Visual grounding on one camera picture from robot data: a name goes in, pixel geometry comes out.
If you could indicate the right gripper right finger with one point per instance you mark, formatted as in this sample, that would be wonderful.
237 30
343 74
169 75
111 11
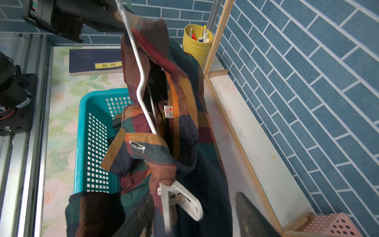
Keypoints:
251 222

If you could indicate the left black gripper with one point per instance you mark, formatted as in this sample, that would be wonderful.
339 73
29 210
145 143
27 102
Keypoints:
66 18

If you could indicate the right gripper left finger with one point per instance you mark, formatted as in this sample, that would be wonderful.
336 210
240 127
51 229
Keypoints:
140 223

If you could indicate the white clothespin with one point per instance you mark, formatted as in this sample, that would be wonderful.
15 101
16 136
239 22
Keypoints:
177 194

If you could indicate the plaid long-sleeve shirt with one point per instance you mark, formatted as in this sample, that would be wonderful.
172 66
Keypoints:
185 149

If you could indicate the white wire hanger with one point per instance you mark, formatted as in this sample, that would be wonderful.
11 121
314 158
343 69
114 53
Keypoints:
143 80

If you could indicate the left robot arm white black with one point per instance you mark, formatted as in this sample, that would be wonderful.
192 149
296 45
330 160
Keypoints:
18 96

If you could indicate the dark blue book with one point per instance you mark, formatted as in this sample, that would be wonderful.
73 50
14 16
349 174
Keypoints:
84 62

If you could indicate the pink plastic basket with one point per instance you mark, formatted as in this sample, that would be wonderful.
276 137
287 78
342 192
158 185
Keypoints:
339 225

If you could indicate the teal plastic basket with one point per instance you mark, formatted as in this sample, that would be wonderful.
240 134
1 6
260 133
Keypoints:
96 114

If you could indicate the yellow cup with pens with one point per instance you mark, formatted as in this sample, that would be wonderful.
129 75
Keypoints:
197 41

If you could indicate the wooden clothes rack frame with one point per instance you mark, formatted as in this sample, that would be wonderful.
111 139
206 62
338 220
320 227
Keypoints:
252 164

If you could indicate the aluminium rail frame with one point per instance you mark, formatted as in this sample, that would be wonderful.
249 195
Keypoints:
22 161

